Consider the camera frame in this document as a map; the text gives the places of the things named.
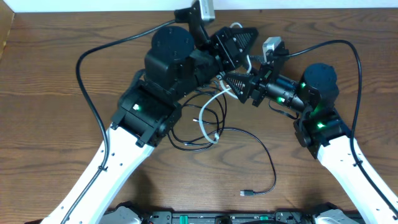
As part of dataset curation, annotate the white cable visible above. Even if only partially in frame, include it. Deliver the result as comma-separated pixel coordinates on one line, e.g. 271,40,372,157
198,21,253,145

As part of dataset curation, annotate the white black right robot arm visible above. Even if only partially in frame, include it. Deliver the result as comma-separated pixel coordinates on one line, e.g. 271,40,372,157
223,63,397,223

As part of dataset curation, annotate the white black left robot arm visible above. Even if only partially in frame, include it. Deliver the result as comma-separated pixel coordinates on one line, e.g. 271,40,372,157
44,21,258,223

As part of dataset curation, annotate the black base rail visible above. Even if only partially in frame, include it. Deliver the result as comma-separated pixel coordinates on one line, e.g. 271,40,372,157
102,210,364,224

